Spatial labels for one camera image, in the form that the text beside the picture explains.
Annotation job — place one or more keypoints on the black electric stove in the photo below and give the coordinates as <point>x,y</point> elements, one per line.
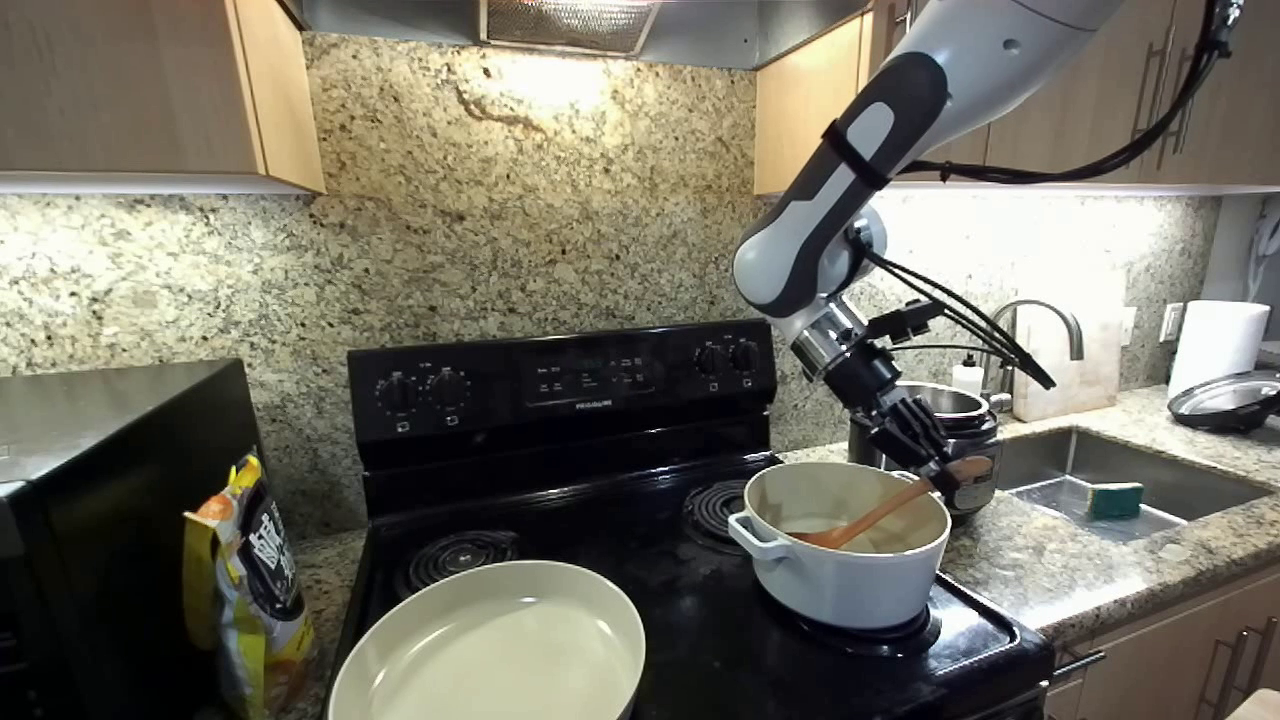
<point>563,400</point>

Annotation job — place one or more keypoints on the green sponge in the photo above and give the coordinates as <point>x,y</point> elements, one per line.
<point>1114,503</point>

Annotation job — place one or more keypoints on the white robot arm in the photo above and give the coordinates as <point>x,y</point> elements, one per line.
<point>934,80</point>

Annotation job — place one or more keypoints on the white soap bottle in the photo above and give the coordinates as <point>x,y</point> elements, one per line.
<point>967,377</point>

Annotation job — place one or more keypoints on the white cutting board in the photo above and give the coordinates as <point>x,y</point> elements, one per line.
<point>1092,381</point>

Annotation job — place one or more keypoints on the stainless steel pot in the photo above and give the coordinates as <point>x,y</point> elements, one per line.
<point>967,414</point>

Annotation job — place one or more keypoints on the chrome faucet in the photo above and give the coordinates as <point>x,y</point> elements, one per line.
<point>1060,314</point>

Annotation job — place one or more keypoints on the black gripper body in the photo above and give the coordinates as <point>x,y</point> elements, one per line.
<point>872,394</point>

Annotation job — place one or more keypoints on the wooden base cabinet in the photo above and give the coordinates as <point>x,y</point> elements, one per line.
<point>1173,654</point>

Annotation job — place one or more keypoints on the black microwave oven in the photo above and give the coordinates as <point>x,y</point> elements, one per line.
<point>104,535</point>

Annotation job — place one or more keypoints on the steel range hood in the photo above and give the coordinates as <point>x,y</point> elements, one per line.
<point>574,27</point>

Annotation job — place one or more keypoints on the white paper towel roll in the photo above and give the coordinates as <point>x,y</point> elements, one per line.
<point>1218,346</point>

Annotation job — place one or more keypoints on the wooden spoon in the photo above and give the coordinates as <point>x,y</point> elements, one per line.
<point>865,522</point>

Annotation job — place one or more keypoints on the yellow black snack bag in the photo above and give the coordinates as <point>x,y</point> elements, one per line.
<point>252,587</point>

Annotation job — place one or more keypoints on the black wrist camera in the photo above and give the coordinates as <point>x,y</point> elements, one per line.
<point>907,322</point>

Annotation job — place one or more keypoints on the steel sink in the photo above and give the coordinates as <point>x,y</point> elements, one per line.
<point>1173,481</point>

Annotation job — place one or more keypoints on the black round lid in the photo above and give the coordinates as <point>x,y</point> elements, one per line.
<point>1226,400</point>

